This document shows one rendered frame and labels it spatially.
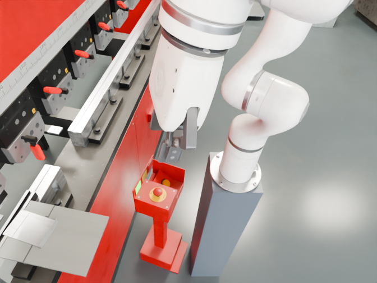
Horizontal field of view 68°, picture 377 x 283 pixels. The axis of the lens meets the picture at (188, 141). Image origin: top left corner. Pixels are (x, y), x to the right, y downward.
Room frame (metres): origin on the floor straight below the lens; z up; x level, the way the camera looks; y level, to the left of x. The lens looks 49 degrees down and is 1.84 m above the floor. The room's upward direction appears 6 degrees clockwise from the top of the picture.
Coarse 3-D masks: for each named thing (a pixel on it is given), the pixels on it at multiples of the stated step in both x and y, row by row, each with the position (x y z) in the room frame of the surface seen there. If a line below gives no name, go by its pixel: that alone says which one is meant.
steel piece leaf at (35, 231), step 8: (32, 216) 0.36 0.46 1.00; (40, 216) 0.36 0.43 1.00; (24, 224) 0.33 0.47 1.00; (32, 224) 0.34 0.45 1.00; (40, 224) 0.34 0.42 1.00; (48, 224) 0.34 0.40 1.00; (56, 224) 0.34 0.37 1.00; (16, 232) 0.31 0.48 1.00; (24, 232) 0.31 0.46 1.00; (32, 232) 0.31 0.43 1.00; (40, 232) 0.31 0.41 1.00; (48, 232) 0.31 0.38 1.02; (24, 240) 0.29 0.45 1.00; (32, 240) 0.29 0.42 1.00; (40, 240) 0.29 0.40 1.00
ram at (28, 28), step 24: (0, 0) 0.61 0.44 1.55; (24, 0) 0.68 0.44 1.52; (48, 0) 0.77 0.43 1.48; (72, 0) 0.90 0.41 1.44; (0, 24) 0.58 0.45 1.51; (24, 24) 0.65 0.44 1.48; (48, 24) 0.74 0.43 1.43; (0, 48) 0.55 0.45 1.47; (24, 48) 0.62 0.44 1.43; (0, 72) 0.52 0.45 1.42
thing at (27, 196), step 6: (30, 192) 0.45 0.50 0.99; (24, 198) 0.42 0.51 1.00; (30, 198) 0.42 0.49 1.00; (36, 198) 0.44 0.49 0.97; (18, 204) 0.39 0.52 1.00; (24, 204) 0.40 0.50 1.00; (18, 210) 0.38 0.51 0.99; (12, 216) 0.35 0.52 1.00; (6, 222) 0.33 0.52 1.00; (6, 228) 0.32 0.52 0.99; (0, 234) 0.30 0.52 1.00; (0, 240) 0.28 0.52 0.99
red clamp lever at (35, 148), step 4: (24, 136) 0.47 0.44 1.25; (28, 136) 0.47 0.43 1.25; (32, 136) 0.48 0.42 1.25; (24, 140) 0.47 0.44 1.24; (28, 140) 0.47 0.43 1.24; (32, 140) 0.47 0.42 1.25; (36, 140) 0.47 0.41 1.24; (32, 144) 0.47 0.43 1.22; (36, 144) 0.48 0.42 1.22; (32, 148) 0.47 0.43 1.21; (36, 148) 0.47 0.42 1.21; (40, 148) 0.48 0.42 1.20; (36, 152) 0.46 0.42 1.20; (40, 152) 0.47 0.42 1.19; (36, 156) 0.47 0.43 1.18; (40, 156) 0.47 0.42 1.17; (44, 156) 0.48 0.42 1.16
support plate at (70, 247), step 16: (32, 208) 0.39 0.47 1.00; (48, 208) 0.39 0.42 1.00; (64, 208) 0.40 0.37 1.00; (64, 224) 0.35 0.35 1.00; (80, 224) 0.35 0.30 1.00; (96, 224) 0.36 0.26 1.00; (16, 240) 0.28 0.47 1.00; (48, 240) 0.29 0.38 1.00; (64, 240) 0.30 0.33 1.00; (80, 240) 0.30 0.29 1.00; (96, 240) 0.31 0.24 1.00; (0, 256) 0.24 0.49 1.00; (16, 256) 0.24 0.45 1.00; (32, 256) 0.25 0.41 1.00; (48, 256) 0.25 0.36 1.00; (64, 256) 0.25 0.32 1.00; (80, 256) 0.26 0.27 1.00; (80, 272) 0.22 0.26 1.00
